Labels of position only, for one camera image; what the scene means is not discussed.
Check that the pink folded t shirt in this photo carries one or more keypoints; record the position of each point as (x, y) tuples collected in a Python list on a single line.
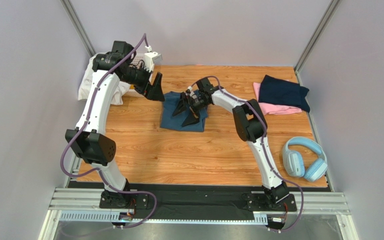
[(273, 109)]

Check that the white plastic laundry basket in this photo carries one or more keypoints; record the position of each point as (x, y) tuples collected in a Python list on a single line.
[(106, 61)]

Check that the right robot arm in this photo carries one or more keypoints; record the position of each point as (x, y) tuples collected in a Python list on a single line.
[(251, 128)]

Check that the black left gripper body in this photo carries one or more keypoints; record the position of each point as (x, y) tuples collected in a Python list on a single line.
[(140, 78)]

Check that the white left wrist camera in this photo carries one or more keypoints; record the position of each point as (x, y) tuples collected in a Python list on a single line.
[(151, 58)]

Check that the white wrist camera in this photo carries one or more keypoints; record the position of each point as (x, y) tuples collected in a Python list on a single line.
[(151, 58), (190, 92)]

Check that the right aluminium frame post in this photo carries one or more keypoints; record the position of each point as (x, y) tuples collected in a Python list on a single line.
[(321, 26)]

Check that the teal blue t shirt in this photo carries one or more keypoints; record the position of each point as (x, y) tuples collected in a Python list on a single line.
[(170, 122)]

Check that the aluminium frame post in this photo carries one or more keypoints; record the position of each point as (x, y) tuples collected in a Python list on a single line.
[(77, 24), (321, 26)]

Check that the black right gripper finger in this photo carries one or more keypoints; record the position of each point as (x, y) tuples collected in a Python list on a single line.
[(194, 117), (182, 105)]

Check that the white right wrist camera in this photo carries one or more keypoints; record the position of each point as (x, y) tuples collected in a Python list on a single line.
[(190, 92)]

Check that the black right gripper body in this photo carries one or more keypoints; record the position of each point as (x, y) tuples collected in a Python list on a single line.
[(193, 104)]

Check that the navy folded t shirt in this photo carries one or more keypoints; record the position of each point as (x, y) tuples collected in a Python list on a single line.
[(282, 92)]

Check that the left aluminium frame post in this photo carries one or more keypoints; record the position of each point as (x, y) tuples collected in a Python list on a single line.
[(77, 24)]

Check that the white t shirt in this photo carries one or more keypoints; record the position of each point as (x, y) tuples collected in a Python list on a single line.
[(86, 83)]

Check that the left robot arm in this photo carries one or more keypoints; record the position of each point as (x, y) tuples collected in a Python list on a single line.
[(88, 139)]

